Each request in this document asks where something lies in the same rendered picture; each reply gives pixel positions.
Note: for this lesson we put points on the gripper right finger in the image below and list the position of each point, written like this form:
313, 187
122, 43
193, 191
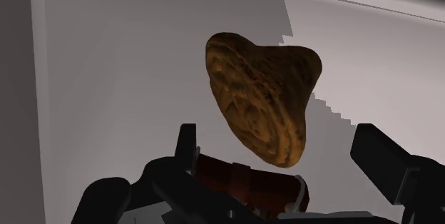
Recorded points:
386, 160

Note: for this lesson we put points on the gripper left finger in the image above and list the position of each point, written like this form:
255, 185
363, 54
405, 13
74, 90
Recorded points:
174, 185

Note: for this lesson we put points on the dark red-brown cylindrical object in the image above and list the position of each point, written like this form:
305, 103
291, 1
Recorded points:
250, 188

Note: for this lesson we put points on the white furniture piece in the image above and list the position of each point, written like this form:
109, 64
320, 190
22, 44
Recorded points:
121, 87

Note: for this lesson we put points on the brown lumpy bread loaf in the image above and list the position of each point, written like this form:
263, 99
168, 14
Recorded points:
264, 98

